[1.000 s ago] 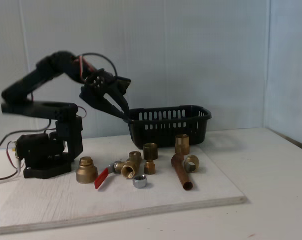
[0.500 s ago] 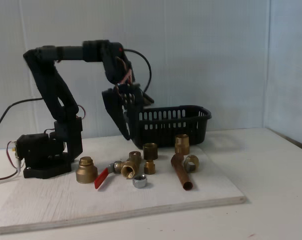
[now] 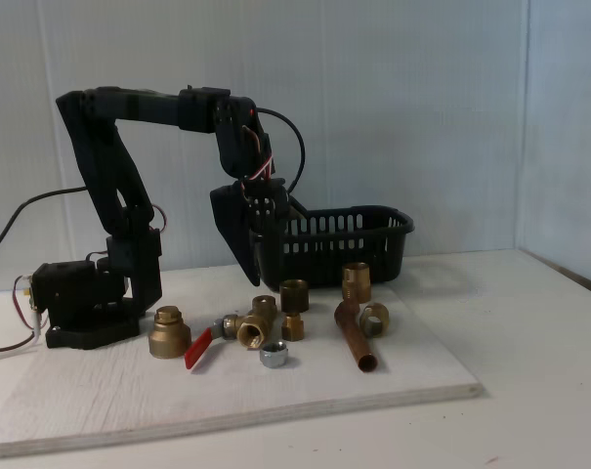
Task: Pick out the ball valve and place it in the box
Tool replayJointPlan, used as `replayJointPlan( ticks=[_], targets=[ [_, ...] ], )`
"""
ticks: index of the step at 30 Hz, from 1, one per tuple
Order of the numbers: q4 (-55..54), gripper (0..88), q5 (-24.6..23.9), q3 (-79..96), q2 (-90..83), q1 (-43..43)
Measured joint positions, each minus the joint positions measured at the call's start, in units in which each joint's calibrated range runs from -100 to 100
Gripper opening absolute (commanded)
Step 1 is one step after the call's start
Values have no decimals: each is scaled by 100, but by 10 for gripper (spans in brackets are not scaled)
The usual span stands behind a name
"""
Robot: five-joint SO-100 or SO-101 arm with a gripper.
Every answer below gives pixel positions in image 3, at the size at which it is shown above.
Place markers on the brass coupling sleeve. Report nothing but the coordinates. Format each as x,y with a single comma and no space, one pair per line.
294,295

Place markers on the black slotted plastic basket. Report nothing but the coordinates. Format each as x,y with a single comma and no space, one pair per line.
334,266

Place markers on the brass threaded nipple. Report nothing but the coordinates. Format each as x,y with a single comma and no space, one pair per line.
356,281

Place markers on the brass hex cap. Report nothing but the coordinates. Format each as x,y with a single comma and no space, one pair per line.
263,300

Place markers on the white wooden board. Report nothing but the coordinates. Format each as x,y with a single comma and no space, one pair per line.
129,400

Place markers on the brass compression nut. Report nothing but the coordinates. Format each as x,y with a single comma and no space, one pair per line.
380,317

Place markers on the chrome cap nut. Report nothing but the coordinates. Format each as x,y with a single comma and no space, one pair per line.
275,356

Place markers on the large brass reducer fitting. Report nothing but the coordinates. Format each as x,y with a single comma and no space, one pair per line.
169,337

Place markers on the small brass hex adapter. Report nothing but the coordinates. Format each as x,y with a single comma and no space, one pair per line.
292,327

